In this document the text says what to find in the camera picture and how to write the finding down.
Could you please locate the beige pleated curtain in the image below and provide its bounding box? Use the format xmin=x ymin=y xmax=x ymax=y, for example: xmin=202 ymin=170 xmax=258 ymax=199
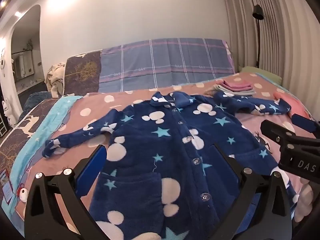
xmin=221 ymin=0 xmax=320 ymax=120

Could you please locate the wall mirror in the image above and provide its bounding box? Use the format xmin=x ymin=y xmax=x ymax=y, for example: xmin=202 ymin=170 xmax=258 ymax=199
xmin=11 ymin=50 xmax=35 ymax=82

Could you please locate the dark teal fleece blanket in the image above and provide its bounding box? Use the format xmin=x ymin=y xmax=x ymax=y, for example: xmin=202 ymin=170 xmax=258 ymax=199
xmin=24 ymin=91 xmax=52 ymax=110

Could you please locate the pink folded cloth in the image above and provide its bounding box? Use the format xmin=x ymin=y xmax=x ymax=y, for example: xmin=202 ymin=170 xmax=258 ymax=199
xmin=216 ymin=79 xmax=254 ymax=91

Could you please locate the white bear wall decoration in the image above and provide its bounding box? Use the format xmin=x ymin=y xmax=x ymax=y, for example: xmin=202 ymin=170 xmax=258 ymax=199
xmin=0 ymin=47 xmax=7 ymax=71

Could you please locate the dark deer-print quilt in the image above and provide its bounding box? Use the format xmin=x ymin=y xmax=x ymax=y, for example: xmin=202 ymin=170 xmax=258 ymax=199
xmin=0 ymin=99 xmax=60 ymax=205

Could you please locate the beige clothes pile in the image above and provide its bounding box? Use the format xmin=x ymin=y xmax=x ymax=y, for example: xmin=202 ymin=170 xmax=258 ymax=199
xmin=45 ymin=62 xmax=67 ymax=98

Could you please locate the white plush toy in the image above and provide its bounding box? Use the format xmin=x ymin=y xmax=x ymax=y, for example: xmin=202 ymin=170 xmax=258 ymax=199
xmin=17 ymin=187 xmax=28 ymax=203

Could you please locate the blue plaid sheet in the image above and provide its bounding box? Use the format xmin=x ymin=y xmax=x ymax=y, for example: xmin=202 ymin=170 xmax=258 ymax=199
xmin=99 ymin=38 xmax=235 ymax=92

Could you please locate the green pillow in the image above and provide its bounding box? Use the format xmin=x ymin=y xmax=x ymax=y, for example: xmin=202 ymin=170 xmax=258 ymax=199
xmin=241 ymin=66 xmax=283 ymax=85

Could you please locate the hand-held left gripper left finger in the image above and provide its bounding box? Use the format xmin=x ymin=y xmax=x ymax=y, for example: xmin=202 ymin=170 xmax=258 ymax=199
xmin=24 ymin=144 xmax=110 ymax=240

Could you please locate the white cat figurine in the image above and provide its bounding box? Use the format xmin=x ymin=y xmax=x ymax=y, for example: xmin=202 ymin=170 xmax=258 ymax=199
xmin=1 ymin=100 xmax=13 ymax=124

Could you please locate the pink polka dot blanket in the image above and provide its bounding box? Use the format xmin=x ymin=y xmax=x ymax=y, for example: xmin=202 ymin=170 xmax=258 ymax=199
xmin=15 ymin=73 xmax=320 ymax=240

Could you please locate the coral folded cloth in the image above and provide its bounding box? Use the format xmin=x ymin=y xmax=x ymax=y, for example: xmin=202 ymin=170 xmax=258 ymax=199
xmin=273 ymin=90 xmax=312 ymax=120

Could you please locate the light blue blanket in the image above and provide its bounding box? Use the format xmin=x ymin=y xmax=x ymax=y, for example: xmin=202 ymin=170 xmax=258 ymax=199
xmin=10 ymin=95 xmax=83 ymax=183

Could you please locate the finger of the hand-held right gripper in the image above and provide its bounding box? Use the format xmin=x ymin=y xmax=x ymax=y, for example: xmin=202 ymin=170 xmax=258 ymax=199
xmin=291 ymin=113 xmax=320 ymax=138
xmin=260 ymin=119 xmax=298 ymax=147

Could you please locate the dark tree-print pillow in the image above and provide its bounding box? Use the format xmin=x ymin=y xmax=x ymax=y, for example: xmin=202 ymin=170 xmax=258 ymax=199
xmin=64 ymin=51 xmax=102 ymax=97

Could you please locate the black floor lamp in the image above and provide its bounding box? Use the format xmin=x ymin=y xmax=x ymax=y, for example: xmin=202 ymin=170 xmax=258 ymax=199
xmin=252 ymin=4 xmax=265 ymax=68

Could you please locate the grey folded cloth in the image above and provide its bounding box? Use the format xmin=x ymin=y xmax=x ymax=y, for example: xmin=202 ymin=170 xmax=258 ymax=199
xmin=212 ymin=85 xmax=256 ymax=97

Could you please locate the blue star-print fleece pajama top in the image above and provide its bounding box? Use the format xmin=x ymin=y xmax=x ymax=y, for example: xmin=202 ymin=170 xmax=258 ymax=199
xmin=42 ymin=91 xmax=299 ymax=240

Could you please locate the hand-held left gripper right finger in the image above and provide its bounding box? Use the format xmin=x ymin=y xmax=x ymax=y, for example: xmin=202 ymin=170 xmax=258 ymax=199
xmin=214 ymin=145 xmax=293 ymax=240

